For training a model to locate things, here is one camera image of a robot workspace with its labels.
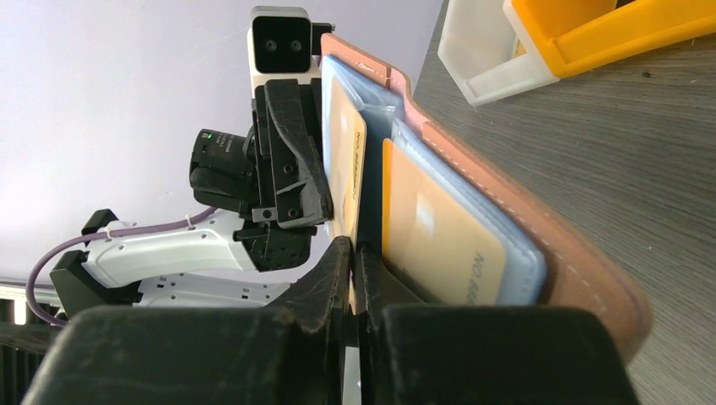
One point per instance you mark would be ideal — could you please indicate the left orange plastic bin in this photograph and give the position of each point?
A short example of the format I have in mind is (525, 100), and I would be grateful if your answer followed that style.
(573, 37)

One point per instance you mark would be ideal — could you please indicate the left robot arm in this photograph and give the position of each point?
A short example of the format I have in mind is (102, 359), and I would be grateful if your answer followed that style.
(186, 263)

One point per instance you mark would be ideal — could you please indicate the white plastic bin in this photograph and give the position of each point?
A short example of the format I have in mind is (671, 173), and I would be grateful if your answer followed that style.
(489, 53)

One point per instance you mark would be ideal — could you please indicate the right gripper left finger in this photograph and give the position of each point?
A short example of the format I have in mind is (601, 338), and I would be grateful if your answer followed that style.
(290, 351)

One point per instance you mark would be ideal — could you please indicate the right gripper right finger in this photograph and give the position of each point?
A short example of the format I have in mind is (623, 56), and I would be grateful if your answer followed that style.
(415, 353)

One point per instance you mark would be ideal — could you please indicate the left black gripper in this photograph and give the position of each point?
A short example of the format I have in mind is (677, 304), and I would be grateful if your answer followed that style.
(272, 178)

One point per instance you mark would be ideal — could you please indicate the gold striped card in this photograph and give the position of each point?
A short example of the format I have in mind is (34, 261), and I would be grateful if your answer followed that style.
(346, 135)

